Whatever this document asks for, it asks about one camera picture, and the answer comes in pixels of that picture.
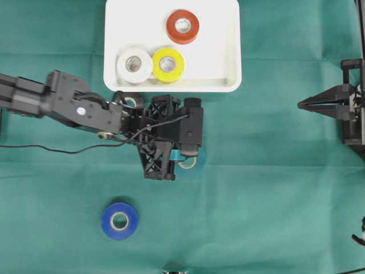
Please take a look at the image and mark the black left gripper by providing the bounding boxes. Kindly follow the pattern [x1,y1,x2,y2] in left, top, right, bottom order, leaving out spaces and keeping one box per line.
[121,95,185,180]

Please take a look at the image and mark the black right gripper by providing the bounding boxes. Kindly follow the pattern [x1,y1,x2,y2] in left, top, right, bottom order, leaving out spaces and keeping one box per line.
[298,59,364,159]

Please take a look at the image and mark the green tape roll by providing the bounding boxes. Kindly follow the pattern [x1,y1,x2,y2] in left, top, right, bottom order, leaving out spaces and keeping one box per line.
[175,148,207,178]

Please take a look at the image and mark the yellow tape roll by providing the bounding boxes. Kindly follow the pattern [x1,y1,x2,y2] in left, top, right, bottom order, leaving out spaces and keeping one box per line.
[152,47,185,83]

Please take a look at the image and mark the white tape roll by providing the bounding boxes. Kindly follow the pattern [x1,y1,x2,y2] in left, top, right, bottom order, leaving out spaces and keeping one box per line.
[116,47,153,84]

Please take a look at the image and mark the red tape roll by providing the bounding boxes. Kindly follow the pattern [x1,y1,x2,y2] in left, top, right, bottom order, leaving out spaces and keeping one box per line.
[166,9,200,45]

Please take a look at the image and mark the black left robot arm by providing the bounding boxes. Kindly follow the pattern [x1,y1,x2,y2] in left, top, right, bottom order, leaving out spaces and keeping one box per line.
[1,70,188,180]

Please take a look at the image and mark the black tape roll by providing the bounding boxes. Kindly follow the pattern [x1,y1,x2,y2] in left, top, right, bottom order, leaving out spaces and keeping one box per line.
[121,92,145,109]

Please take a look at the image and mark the blue tape roll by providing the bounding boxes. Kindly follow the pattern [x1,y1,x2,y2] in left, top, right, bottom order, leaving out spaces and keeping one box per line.
[102,203,139,241]

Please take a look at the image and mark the white rectangular plastic case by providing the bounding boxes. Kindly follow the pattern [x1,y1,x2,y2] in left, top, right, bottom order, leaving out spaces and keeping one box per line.
[103,1,242,92]

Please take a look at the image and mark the green table cloth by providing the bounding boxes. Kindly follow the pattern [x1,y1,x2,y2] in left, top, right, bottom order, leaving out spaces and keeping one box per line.
[1,1,364,273]

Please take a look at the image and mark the black bottom edge object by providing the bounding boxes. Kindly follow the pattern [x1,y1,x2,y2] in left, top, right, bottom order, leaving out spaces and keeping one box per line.
[162,262,189,274]

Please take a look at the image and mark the black white clip object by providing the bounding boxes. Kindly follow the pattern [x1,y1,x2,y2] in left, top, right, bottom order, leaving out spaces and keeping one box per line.
[351,216,365,247]

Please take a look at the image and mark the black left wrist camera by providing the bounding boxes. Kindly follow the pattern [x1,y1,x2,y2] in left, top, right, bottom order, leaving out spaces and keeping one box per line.
[153,95,204,157]

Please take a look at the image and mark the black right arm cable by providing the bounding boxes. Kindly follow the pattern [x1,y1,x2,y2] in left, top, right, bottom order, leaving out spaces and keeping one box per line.
[353,0,365,61]

